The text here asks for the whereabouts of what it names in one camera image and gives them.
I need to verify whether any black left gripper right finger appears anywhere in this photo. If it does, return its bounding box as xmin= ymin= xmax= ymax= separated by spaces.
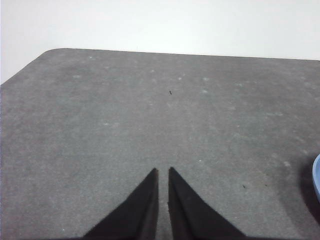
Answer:
xmin=167 ymin=166 xmax=249 ymax=240

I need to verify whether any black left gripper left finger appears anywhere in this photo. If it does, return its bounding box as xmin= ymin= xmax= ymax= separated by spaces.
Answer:
xmin=81 ymin=167 xmax=160 ymax=240

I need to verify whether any blue plate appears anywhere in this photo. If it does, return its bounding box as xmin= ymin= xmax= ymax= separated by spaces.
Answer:
xmin=312 ymin=153 xmax=320 ymax=204

